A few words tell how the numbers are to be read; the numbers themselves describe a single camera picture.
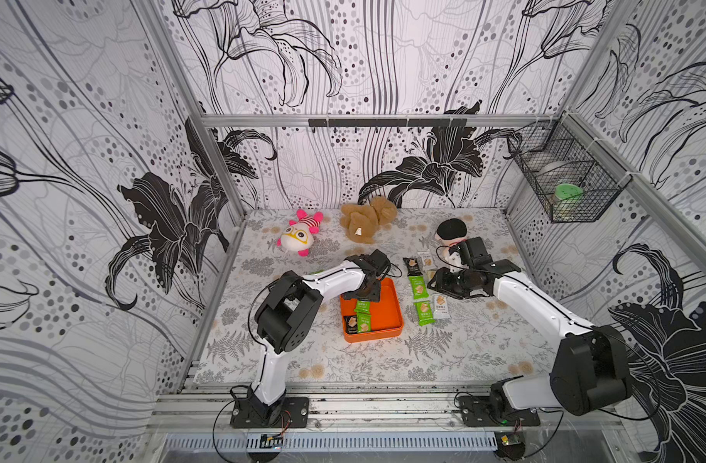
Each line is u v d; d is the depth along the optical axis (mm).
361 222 1027
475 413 719
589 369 410
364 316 884
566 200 715
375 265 751
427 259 1035
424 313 901
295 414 735
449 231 1059
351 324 872
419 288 952
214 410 757
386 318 885
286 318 505
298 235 1020
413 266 1010
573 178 800
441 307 905
